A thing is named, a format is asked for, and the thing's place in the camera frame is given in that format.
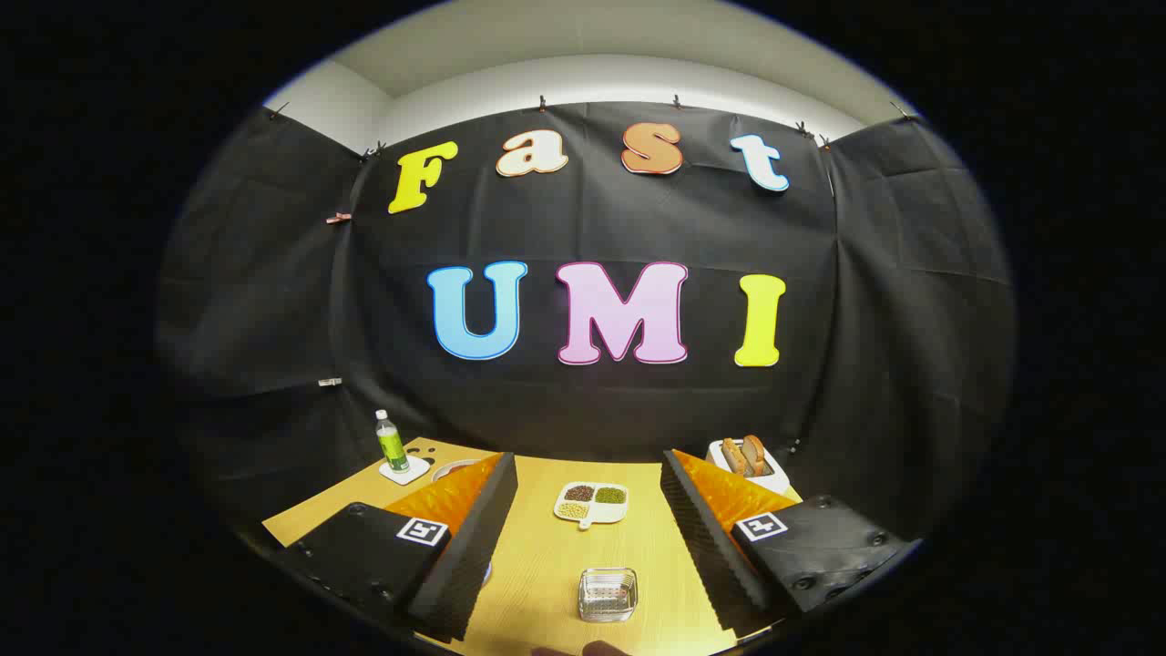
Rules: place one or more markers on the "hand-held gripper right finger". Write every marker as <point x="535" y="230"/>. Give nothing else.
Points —
<point x="706" y="547"/>

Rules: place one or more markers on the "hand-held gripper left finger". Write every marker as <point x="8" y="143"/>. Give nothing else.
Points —
<point x="474" y="547"/>

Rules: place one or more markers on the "white round food plate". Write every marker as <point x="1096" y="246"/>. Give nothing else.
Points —
<point x="448" y="467"/>

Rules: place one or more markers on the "toast bread slice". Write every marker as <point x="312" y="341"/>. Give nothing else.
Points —
<point x="732" y="456"/>
<point x="754" y="453"/>

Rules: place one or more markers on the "white square coaster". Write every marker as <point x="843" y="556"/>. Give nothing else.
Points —
<point x="407" y="476"/>

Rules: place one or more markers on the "white toaster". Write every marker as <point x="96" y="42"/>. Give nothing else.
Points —
<point x="776" y="478"/>

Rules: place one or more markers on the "white divided bean tray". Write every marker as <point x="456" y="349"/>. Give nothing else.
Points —
<point x="607" y="513"/>

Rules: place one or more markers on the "pile of soy beans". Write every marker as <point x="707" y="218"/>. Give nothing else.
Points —
<point x="572" y="510"/>

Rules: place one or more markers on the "pile of green beans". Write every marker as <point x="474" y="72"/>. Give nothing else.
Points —
<point x="610" y="496"/>

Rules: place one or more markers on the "pile of red beans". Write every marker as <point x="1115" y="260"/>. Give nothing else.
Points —
<point x="579" y="493"/>

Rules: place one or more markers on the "green label water bottle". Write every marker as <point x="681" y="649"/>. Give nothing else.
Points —
<point x="392" y="445"/>

